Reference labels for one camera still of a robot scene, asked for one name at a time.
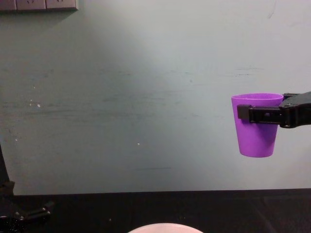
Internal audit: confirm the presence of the purple plastic cup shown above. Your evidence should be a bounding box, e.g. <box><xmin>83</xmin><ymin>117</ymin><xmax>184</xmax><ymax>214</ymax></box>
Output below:
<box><xmin>230</xmin><ymin>93</ymin><xmax>284</xmax><ymax>158</ymax></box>

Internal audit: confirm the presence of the grey wall socket plate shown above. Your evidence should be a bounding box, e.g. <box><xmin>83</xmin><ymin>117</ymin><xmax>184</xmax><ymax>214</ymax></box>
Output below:
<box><xmin>16</xmin><ymin>0</ymin><xmax>47</xmax><ymax>11</ymax></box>
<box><xmin>46</xmin><ymin>0</ymin><xmax>79</xmax><ymax>11</ymax></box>
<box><xmin>0</xmin><ymin>0</ymin><xmax>17</xmax><ymax>11</ymax></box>

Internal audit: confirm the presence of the black table cloth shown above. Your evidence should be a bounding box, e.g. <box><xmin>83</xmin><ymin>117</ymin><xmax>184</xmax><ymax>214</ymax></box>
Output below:
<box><xmin>0</xmin><ymin>188</ymin><xmax>311</xmax><ymax>233</ymax></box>

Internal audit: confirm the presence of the pale pink round bowl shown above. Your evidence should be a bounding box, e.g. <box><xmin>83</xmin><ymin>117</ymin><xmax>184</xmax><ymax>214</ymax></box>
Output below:
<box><xmin>127</xmin><ymin>223</ymin><xmax>204</xmax><ymax>233</ymax></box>

